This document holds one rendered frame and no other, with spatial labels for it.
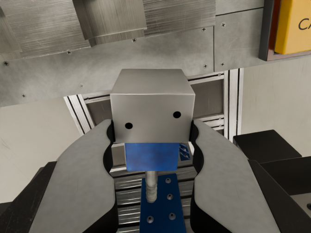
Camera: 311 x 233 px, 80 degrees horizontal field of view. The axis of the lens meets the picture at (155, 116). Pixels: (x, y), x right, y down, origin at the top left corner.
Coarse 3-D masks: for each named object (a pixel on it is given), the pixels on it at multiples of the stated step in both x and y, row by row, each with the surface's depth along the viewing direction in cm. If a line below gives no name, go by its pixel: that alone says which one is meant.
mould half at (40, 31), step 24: (0, 0) 14; (24, 0) 14; (48, 0) 14; (144, 0) 14; (168, 0) 14; (192, 0) 15; (24, 24) 15; (48, 24) 15; (72, 24) 15; (168, 24) 15; (192, 24) 15; (24, 48) 16; (48, 48) 16; (72, 48) 16
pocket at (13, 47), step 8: (0, 8) 17; (0, 16) 17; (0, 24) 17; (8, 24) 17; (0, 32) 18; (8, 32) 18; (0, 40) 18; (8, 40) 18; (16, 40) 18; (0, 48) 18; (8, 48) 18; (16, 48) 18; (0, 56) 18; (8, 56) 18; (16, 56) 18
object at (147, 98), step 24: (120, 72) 14; (144, 72) 14; (168, 72) 15; (120, 96) 11; (144, 96) 11; (168, 96) 11; (192, 96) 11; (120, 120) 12; (144, 120) 12; (168, 120) 12; (144, 144) 14; (168, 144) 14; (144, 168) 15; (168, 168) 16
